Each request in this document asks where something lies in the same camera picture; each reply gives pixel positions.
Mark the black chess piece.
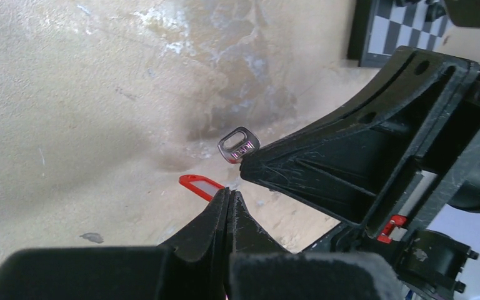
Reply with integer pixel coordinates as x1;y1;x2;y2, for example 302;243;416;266
425;2;447;23

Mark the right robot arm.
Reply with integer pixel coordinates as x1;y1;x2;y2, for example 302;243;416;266
240;46;480;299

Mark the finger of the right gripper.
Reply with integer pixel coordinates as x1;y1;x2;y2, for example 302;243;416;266
264;157;418;226

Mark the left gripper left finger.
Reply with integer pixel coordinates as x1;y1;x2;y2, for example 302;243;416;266
0;189;230;299

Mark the chessboard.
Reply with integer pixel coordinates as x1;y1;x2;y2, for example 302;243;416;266
346;1;453;68

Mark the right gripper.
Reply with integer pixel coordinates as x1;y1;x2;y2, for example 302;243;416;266
240;46;480;244

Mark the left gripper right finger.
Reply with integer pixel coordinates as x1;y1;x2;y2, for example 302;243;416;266
226;190;404;300

